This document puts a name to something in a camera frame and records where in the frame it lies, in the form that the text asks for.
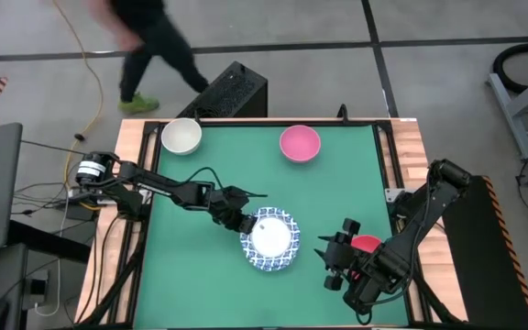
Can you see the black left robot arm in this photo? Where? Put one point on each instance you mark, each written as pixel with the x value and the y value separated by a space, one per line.
pixel 168 188

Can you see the black desk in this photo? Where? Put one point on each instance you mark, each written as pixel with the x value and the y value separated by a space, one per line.
pixel 48 243

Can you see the grey power adapter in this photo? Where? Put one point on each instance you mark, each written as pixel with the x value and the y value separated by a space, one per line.
pixel 37 286

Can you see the person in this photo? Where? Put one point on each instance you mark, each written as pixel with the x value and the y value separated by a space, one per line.
pixel 163 41

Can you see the red bowl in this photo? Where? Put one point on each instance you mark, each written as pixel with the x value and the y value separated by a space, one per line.
pixel 368 242

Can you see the grey metal stand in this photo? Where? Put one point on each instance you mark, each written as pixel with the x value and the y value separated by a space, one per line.
pixel 509 112

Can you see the pink bowl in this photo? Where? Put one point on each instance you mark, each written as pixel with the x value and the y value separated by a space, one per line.
pixel 300 143

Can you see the black speaker box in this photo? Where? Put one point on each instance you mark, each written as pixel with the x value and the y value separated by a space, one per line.
pixel 232 91

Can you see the green table mat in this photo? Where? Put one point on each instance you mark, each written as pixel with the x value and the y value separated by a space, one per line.
pixel 300 302

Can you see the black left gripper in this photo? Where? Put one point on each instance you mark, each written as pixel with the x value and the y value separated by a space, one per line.
pixel 229 206

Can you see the black power supply box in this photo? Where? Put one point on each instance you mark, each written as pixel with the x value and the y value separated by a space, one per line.
pixel 78 212

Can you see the white bowl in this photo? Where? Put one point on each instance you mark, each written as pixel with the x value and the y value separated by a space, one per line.
pixel 181 135

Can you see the long black orange-striped mat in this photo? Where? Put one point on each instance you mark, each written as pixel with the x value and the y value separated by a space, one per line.
pixel 484 275

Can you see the black metal table frame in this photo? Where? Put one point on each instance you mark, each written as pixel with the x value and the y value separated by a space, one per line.
pixel 151 137

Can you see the black clamp mount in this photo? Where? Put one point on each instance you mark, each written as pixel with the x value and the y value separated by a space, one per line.
pixel 343 114

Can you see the wooden table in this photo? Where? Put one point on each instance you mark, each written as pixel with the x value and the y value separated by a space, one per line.
pixel 128 137

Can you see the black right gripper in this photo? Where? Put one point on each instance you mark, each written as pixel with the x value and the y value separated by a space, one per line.
pixel 344 256

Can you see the blue patterned white plate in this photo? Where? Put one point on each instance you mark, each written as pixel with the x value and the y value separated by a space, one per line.
pixel 271 238
pixel 269 270

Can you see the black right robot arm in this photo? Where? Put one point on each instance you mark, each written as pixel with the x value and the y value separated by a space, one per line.
pixel 422 213

